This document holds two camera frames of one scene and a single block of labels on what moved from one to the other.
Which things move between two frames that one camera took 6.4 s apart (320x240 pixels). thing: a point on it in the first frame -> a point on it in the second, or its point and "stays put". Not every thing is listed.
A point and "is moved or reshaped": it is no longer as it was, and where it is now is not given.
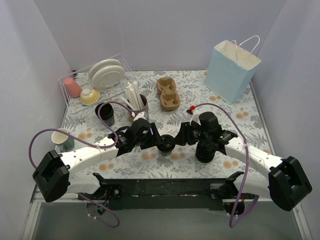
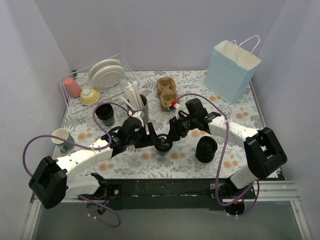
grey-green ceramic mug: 66,143 stays put
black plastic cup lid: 167,143 is moved or reshaped
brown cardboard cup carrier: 170,99 stays put
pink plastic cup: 74,88 stays put
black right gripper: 184,134 -> 175,128
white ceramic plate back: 101,64 stays put
